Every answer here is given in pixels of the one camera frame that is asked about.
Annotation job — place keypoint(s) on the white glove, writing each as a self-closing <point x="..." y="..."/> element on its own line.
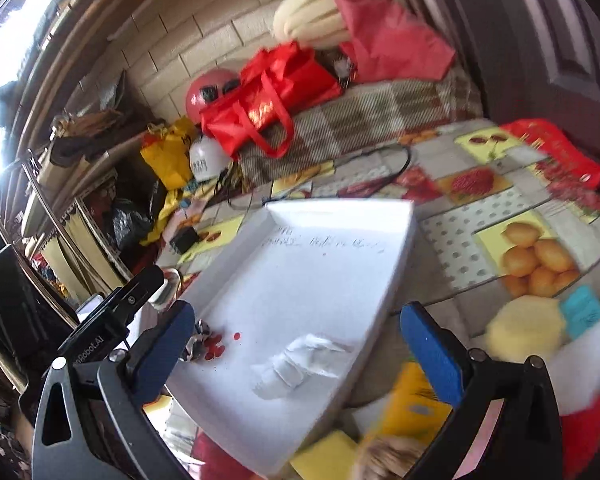
<point x="305" y="357"/>

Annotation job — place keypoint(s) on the cream foam cushion roll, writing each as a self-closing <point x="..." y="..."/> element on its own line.
<point x="317" y="24"/>

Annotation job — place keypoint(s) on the red gift bag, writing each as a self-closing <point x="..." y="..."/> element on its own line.
<point x="546" y="137"/>

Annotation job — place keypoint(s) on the yellow plastic bag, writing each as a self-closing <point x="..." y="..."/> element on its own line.
<point x="165" y="149"/>

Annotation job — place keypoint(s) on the grey metal door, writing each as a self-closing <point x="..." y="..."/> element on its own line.
<point x="529" y="58"/>

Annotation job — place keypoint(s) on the yellow sponge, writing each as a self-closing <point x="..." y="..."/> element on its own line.
<point x="526" y="326"/>

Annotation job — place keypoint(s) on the white foam sheet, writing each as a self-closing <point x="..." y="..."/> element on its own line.
<point x="575" y="372"/>

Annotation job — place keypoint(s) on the red helmet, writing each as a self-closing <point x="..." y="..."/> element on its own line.
<point x="208" y="88"/>

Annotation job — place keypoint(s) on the small black adapter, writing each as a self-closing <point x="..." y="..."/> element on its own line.
<point x="183" y="239"/>

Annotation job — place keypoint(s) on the fruit pattern tablecloth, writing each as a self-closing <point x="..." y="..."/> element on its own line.
<point x="496" y="219"/>

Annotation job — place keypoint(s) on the shiny red tote bag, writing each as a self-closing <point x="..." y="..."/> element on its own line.
<point x="274" y="85"/>

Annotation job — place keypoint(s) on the red plush ball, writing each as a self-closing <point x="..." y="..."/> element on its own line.
<point x="580" y="439"/>

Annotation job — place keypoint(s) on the white helmet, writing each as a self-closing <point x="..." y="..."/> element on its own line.
<point x="207" y="159"/>

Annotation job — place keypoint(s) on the black plastic bag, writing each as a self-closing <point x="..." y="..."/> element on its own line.
<point x="129" y="223"/>

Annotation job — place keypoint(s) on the dark red fabric bag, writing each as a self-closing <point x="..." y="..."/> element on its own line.
<point x="387" y="42"/>

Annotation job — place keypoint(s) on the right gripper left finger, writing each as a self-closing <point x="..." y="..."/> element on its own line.
<point x="90" y="422"/>

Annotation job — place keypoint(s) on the patterned scrunchie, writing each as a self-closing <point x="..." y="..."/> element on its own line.
<point x="204" y="345"/>

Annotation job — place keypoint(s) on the white foam tray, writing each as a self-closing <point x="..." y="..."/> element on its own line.
<point x="321" y="267"/>

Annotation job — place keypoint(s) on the plaid blanket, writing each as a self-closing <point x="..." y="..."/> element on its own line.
<point x="364" y="116"/>

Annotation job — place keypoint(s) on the yellow tissue pack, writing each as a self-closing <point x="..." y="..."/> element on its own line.
<point x="413" y="409"/>

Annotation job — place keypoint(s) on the blue tissue pack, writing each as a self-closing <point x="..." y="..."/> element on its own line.
<point x="581" y="310"/>

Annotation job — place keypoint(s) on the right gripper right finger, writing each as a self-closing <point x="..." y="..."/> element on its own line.
<point x="504" y="422"/>

